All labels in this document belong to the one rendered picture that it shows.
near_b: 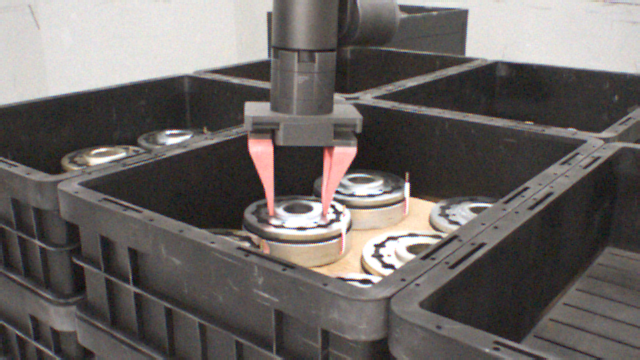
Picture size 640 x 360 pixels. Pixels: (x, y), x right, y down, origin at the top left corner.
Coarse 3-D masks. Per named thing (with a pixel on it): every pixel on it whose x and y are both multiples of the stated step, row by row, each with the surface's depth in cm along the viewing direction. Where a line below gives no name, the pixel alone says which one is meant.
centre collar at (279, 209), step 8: (288, 200) 65; (296, 200) 65; (304, 200) 65; (280, 208) 63; (288, 208) 64; (296, 208) 64; (304, 208) 64; (312, 208) 63; (320, 208) 63; (280, 216) 61; (288, 216) 61; (296, 216) 61; (304, 216) 61; (312, 216) 61; (320, 216) 62
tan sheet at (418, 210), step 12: (408, 204) 75; (420, 204) 74; (432, 204) 74; (408, 216) 71; (420, 216) 71; (384, 228) 68; (396, 228) 68; (408, 228) 68; (420, 228) 68; (360, 240) 65; (348, 252) 62; (360, 252) 62; (336, 264) 60; (348, 264) 60; (360, 264) 60
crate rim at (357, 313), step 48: (192, 144) 61; (96, 192) 49; (528, 192) 49; (144, 240) 44; (192, 240) 41; (240, 288) 39; (288, 288) 37; (336, 288) 35; (384, 288) 35; (384, 336) 35
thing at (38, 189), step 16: (144, 80) 91; (160, 80) 93; (176, 80) 95; (208, 80) 93; (224, 80) 92; (48, 96) 81; (64, 96) 82; (80, 96) 83; (336, 96) 81; (0, 112) 76; (240, 128) 67; (176, 144) 61; (0, 160) 57; (112, 160) 56; (128, 160) 56; (0, 176) 55; (16, 176) 53; (32, 176) 52; (48, 176) 52; (64, 176) 52; (16, 192) 54; (32, 192) 52; (48, 192) 52; (48, 208) 52
